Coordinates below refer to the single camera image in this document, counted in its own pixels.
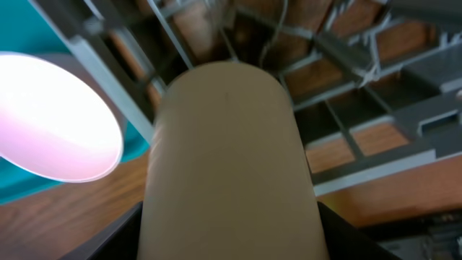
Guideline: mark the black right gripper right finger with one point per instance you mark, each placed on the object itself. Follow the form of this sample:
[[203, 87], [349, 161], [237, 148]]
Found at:
[[345, 242]]

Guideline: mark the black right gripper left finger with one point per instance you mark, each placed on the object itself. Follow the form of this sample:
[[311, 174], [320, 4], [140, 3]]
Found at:
[[118, 241]]

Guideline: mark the white paper cup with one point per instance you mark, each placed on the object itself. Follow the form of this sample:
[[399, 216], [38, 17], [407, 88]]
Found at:
[[228, 177]]

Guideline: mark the pink small bowl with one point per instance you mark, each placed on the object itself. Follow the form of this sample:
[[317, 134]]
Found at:
[[56, 121]]

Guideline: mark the grey dishwasher rack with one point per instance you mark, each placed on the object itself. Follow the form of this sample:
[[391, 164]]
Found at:
[[374, 86]]

